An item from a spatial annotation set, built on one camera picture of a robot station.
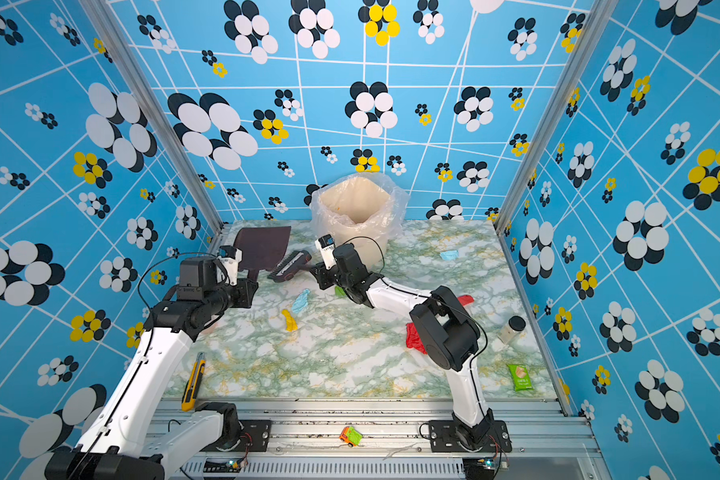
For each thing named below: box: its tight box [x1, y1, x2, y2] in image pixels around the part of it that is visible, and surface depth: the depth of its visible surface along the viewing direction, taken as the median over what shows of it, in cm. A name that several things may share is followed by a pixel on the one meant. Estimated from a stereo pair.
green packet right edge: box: [508, 364, 533, 391], surface depth 84 cm
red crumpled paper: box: [406, 322, 428, 355], surface depth 91 cm
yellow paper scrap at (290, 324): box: [281, 309, 299, 332], surface depth 95 cm
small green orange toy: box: [339, 425, 363, 447], surface depth 74 cm
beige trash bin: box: [319, 176, 393, 273], surface depth 96 cm
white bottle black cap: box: [497, 315, 527, 345], surface depth 84 cm
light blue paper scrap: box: [292, 288, 311, 314], surface depth 101 cm
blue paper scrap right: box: [439, 250, 459, 261], surface depth 111 cm
